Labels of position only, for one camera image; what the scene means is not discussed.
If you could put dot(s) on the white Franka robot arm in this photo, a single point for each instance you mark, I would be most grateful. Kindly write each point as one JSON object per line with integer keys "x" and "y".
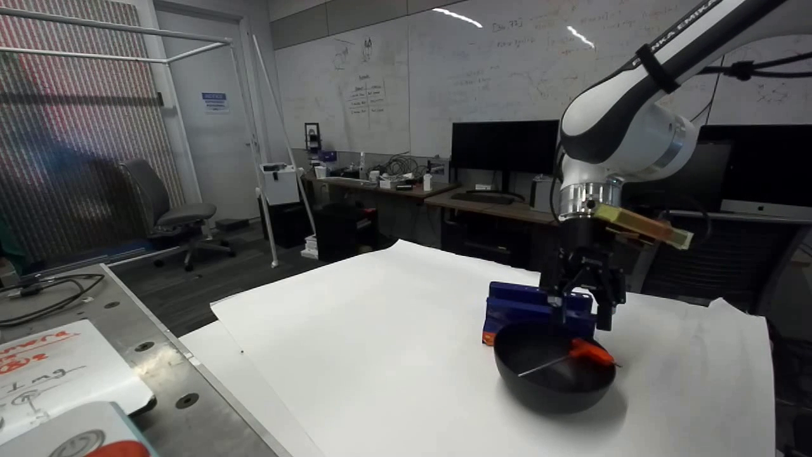
{"x": 624, "y": 109}

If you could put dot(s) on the white box on desk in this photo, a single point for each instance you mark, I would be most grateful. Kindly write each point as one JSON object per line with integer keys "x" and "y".
{"x": 544, "y": 194}

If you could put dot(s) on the white tube frame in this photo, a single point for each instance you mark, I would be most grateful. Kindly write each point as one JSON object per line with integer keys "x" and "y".
{"x": 181, "y": 128}

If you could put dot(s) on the white red printed booklet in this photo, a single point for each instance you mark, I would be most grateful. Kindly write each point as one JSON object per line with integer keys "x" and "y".
{"x": 76, "y": 434}

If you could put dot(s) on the white door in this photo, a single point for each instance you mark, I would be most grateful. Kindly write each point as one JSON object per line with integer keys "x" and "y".
{"x": 217, "y": 144}

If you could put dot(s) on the white paper table sheet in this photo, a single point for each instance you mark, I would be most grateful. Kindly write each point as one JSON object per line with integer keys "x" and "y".
{"x": 382, "y": 356}

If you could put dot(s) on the white cup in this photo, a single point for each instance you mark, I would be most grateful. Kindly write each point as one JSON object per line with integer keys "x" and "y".
{"x": 427, "y": 182}

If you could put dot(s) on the white printer box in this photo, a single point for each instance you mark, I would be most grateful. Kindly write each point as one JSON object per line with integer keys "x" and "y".
{"x": 280, "y": 183}

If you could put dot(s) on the black keyboard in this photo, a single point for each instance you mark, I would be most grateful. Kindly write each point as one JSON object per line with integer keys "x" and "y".
{"x": 487, "y": 196}

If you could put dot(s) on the yellow-green wrist camera mount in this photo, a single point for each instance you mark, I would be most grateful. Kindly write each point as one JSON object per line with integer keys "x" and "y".
{"x": 647, "y": 227}

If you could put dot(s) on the black device on stand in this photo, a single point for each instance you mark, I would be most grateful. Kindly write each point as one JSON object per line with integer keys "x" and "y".
{"x": 312, "y": 140}

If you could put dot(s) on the monitor with white bezel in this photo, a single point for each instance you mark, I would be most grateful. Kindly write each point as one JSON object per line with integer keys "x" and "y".
{"x": 763, "y": 169}

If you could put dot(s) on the black bowl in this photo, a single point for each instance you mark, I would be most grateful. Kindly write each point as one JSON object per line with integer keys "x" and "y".
{"x": 548, "y": 394}

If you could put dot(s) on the blue door sign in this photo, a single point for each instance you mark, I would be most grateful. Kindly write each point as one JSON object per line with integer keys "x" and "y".
{"x": 214, "y": 99}

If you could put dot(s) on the dark monitor back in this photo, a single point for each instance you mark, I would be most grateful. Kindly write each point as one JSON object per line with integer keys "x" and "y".
{"x": 694, "y": 182}

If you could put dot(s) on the black computer monitor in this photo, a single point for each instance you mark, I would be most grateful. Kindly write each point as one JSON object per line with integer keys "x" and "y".
{"x": 502, "y": 147}

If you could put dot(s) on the blue tool holder block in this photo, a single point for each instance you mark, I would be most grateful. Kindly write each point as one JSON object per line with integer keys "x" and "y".
{"x": 524, "y": 305}

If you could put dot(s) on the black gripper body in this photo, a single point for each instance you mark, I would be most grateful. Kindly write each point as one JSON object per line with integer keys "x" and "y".
{"x": 585, "y": 268}

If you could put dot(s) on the wall whiteboard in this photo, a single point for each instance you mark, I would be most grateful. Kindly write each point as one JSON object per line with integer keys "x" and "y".
{"x": 407, "y": 76}

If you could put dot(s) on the handwritten paper sheet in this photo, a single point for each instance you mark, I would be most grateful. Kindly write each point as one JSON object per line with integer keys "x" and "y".
{"x": 58, "y": 371}

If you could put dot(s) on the wooden desk with clutter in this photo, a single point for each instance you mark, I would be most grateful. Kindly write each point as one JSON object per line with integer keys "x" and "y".
{"x": 382, "y": 187}

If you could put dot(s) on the grey office chair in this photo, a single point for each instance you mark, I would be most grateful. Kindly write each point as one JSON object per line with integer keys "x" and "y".
{"x": 165, "y": 211}

